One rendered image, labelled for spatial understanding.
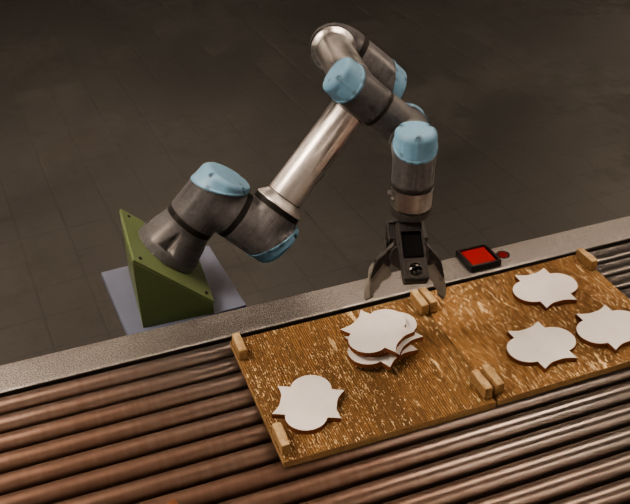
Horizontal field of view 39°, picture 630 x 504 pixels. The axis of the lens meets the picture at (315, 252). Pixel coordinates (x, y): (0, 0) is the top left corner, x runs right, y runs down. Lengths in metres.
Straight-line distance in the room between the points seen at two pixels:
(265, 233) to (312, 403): 0.47
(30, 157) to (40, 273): 1.06
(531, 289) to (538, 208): 2.16
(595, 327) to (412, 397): 0.42
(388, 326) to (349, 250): 1.99
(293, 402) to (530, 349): 0.48
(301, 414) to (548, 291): 0.63
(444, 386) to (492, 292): 0.32
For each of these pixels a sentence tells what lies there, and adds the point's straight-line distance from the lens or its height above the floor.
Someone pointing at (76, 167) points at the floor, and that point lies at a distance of 4.58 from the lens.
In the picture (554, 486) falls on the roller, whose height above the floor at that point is 0.92.
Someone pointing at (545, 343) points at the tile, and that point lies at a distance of 1.83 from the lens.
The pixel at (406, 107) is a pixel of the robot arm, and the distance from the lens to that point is 1.64.
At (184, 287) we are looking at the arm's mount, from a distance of 1.96.
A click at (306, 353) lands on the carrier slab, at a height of 0.94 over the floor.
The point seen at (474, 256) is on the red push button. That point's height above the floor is 0.93.
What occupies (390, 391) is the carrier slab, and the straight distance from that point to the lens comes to 1.70.
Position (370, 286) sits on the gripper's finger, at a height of 1.10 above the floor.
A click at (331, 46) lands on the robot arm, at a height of 1.44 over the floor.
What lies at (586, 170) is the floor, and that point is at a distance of 4.47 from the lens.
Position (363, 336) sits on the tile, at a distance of 1.75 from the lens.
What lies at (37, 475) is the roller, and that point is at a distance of 1.67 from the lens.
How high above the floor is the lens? 2.09
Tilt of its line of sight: 34 degrees down
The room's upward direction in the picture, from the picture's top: 2 degrees counter-clockwise
